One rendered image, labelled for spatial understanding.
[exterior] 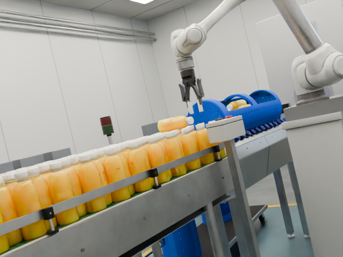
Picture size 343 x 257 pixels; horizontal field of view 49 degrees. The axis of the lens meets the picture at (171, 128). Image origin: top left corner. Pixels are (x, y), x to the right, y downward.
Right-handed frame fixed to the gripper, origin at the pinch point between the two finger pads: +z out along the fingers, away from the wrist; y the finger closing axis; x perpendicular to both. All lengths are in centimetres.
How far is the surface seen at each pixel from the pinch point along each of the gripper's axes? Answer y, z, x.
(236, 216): 4, 68, -23
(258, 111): -2, 11, -70
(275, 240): 30, 119, -116
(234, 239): 47, 105, -81
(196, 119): 18.4, 6.5, -25.3
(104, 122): 47, -4, 22
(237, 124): -21.5, 13.2, -1.0
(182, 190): -10, 35, 39
